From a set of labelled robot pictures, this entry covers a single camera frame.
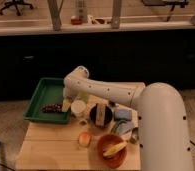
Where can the wooden block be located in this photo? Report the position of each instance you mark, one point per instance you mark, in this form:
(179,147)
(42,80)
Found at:
(100,114)

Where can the black office chair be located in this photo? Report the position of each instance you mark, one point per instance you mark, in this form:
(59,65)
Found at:
(15,3)

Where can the metal cup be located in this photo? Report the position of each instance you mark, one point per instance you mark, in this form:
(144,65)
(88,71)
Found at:
(134,137)

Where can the orange peach fruit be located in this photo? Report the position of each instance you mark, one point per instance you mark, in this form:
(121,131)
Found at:
(84,139)

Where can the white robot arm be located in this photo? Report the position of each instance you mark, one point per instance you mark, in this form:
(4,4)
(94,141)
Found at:
(163,125)

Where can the blue sponge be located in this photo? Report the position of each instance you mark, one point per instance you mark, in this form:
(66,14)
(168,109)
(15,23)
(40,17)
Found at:
(123,114)

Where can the yellow corn cob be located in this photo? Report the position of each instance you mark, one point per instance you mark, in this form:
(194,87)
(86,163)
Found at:
(111,151)

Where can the orange clay bowl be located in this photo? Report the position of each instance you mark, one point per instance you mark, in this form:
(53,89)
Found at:
(106,141)

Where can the dark grape bunch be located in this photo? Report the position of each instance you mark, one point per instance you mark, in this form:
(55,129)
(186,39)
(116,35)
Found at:
(52,108)

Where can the red object on shelf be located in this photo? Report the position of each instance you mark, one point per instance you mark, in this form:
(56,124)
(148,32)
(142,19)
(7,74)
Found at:
(75,21)

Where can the white cup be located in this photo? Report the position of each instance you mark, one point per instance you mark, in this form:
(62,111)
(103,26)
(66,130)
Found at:
(78,107)

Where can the green plastic tray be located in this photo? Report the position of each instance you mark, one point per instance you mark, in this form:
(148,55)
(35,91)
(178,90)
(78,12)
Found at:
(48,91)

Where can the green utensil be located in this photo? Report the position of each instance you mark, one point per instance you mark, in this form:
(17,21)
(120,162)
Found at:
(113,126)

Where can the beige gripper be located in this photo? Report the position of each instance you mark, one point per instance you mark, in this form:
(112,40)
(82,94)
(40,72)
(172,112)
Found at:
(66,104)

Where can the grey cloth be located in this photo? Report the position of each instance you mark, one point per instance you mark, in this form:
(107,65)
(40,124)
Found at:
(124,128)

